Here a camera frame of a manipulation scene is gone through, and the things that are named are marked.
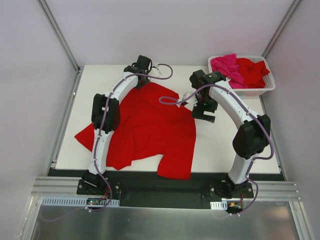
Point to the pink t shirt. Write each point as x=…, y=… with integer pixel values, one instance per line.
x=227, y=65

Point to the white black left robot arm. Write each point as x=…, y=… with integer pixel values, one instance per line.
x=105, y=117

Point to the white perforated plastic basket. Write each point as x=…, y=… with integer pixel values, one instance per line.
x=268, y=79

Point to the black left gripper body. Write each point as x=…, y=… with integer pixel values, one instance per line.
x=142, y=81

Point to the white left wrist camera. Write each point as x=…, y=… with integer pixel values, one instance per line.
x=155, y=71

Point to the right white cable duct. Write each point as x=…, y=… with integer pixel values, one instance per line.
x=219, y=205

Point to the white cable duct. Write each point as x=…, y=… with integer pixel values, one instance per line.
x=219, y=205
x=66, y=201

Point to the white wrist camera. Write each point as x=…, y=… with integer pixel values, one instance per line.
x=188, y=100
x=155, y=71

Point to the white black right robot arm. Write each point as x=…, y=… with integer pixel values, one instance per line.
x=253, y=130

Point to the left aluminium frame post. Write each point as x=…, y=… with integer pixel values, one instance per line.
x=44, y=6

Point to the right aluminium frame post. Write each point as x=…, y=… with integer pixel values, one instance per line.
x=293, y=7

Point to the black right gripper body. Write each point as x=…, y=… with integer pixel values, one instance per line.
x=203, y=115

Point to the aluminium frame post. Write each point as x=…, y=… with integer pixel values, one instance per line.
x=44, y=6
x=293, y=7

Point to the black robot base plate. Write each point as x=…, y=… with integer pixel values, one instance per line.
x=148, y=190

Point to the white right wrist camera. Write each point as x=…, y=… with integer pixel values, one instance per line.
x=188, y=100

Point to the red t shirt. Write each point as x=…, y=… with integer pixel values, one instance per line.
x=148, y=128
x=252, y=73

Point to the left white cable duct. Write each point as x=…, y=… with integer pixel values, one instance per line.
x=66, y=201

